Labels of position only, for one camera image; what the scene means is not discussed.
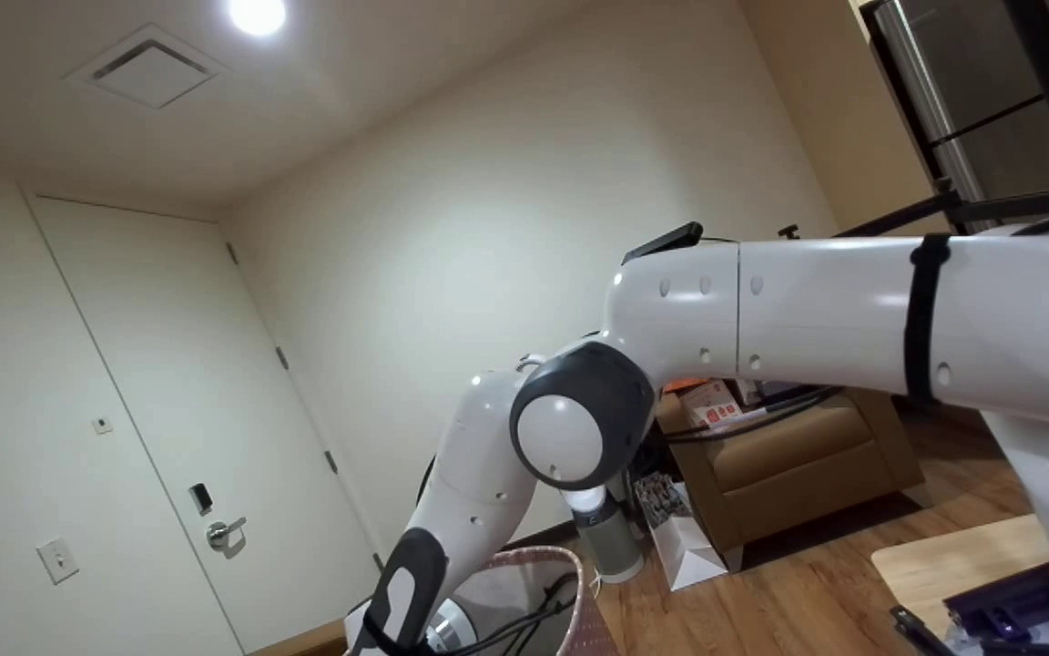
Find small wooden robot table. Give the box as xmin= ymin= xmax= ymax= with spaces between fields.
xmin=868 ymin=511 xmax=1049 ymax=640

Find white door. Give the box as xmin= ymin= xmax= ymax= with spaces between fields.
xmin=26 ymin=192 xmax=384 ymax=656

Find white paper bag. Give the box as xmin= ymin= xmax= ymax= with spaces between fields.
xmin=638 ymin=469 xmax=733 ymax=593

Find grey cylinder device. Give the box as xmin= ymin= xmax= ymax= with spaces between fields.
xmin=564 ymin=483 xmax=648 ymax=587

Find red white box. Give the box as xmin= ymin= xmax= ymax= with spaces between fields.
xmin=682 ymin=379 xmax=747 ymax=435

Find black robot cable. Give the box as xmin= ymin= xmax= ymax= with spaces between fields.
xmin=428 ymin=569 xmax=582 ymax=656

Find silver door handle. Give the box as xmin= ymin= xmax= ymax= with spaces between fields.
xmin=204 ymin=514 xmax=251 ymax=562

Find round ceiling light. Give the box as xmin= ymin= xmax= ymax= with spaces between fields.
xmin=224 ymin=0 xmax=292 ymax=44

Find black velcro strap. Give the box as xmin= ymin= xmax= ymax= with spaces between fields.
xmin=899 ymin=229 xmax=955 ymax=413

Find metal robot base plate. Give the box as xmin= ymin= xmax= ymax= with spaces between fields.
xmin=885 ymin=557 xmax=1049 ymax=656

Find square ceiling vent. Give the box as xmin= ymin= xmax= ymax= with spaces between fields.
xmin=61 ymin=21 xmax=220 ymax=116

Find brown armchair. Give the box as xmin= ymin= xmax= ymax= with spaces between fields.
xmin=657 ymin=382 xmax=926 ymax=575

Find white light switch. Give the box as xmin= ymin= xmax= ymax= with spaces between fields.
xmin=34 ymin=535 xmax=83 ymax=587

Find black metal frame rack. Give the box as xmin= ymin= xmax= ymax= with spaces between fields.
xmin=855 ymin=0 xmax=1049 ymax=240

